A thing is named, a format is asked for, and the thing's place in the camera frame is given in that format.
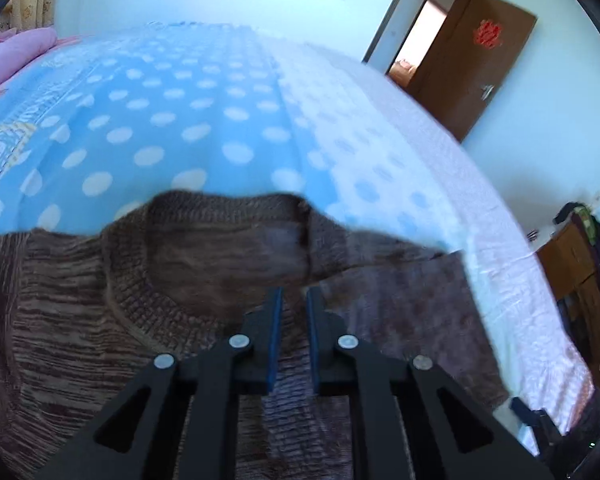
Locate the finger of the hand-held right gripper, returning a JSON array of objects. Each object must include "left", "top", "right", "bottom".
[{"left": 510, "top": 396, "right": 565, "bottom": 457}]

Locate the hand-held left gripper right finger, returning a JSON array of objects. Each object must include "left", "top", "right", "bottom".
[{"left": 306, "top": 287, "right": 556, "bottom": 480}]

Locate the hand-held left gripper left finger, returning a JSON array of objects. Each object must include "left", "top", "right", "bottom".
[{"left": 30, "top": 287, "right": 284, "bottom": 480}]

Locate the brown knitted sweater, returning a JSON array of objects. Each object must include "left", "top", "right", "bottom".
[{"left": 0, "top": 191, "right": 511, "bottom": 480}]

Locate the pile of clothes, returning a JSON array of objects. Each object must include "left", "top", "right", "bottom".
[{"left": 552, "top": 201, "right": 600, "bottom": 283}]

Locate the wooden cabinet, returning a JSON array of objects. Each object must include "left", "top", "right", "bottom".
[{"left": 536, "top": 220, "right": 600, "bottom": 397}]

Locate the brown wooden door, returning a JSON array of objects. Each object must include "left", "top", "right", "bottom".
[{"left": 411, "top": 0, "right": 539, "bottom": 143}]

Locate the red paper door decoration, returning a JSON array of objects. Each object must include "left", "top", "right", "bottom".
[{"left": 472, "top": 19, "right": 502, "bottom": 51}]

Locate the pink pillow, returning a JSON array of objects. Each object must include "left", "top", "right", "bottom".
[{"left": 0, "top": 27, "right": 59, "bottom": 106}]

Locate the dark door frame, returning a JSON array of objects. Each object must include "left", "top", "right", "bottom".
[{"left": 362, "top": 0, "right": 477, "bottom": 92}]

